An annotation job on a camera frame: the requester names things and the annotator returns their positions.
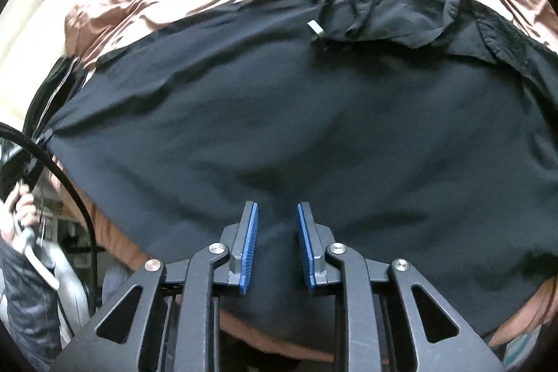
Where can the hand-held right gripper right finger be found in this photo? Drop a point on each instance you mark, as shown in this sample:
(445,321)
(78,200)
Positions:
(305,250)

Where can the black pants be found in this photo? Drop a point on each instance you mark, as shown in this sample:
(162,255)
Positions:
(305,115)

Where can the black bag on bed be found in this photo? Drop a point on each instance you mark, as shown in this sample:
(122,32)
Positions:
(48,93)

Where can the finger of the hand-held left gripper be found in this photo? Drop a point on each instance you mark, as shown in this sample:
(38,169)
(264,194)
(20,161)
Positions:
(41,141)

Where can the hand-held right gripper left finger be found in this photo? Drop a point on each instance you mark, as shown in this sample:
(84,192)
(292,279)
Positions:
(249,250)

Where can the person's left hand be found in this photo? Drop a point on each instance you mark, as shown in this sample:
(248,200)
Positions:
(19,215)

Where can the cream padded headboard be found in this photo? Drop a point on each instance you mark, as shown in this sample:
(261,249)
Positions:
(35,49)

